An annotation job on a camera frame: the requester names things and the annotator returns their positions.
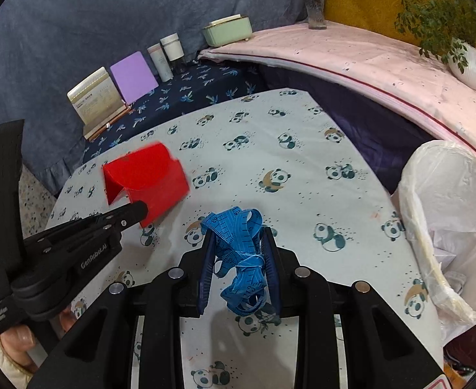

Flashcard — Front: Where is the white tube bottle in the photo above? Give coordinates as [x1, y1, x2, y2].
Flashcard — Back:
[147, 43, 173, 82]

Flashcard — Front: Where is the person's left hand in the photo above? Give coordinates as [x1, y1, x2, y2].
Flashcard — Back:
[0, 307, 78, 373]

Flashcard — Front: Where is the white lined trash bin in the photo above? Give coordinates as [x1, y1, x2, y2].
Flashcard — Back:
[396, 140, 476, 325]

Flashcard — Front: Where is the pink cloth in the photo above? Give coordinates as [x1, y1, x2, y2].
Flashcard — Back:
[197, 22, 476, 171]

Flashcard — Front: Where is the purple card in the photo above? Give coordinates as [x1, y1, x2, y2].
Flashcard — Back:
[109, 52, 159, 106]

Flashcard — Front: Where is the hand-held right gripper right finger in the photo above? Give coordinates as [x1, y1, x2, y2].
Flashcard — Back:
[260, 227, 445, 389]

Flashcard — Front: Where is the blue measuring tape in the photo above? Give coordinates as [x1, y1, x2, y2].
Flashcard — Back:
[199, 207, 269, 316]

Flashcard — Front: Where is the green plant in white pot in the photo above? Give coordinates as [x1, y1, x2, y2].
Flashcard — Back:
[396, 0, 476, 90]

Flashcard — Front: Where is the green tissue box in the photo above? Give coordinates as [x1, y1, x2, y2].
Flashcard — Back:
[202, 14, 252, 47]

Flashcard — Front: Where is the red paper box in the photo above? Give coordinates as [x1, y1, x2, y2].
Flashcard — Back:
[102, 142, 191, 229]

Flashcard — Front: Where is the yellow cloth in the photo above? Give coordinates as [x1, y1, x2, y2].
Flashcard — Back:
[323, 0, 476, 61]

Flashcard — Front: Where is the navy patterned cloth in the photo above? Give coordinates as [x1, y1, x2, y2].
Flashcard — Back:
[82, 61, 269, 165]

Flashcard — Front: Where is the white jar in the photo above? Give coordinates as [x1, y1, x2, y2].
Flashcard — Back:
[160, 33, 185, 63]

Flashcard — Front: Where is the panda printed tablecloth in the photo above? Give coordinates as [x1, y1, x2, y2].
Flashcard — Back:
[45, 88, 445, 389]

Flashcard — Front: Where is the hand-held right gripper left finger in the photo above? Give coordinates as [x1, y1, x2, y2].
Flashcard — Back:
[26, 231, 216, 389]

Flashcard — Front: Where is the desk calendar with wooden stand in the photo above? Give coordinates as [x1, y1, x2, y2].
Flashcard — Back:
[67, 67, 133, 140]

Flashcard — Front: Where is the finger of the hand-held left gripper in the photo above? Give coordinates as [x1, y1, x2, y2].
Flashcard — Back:
[94, 200, 149, 236]

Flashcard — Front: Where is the dark purple cloth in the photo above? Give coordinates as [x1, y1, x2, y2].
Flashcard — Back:
[258, 65, 437, 195]

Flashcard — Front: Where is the grey-blue blanket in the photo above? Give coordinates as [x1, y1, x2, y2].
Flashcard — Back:
[0, 0, 309, 195]

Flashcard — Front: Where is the person's left forearm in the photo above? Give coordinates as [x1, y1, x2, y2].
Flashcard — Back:
[0, 342, 34, 389]

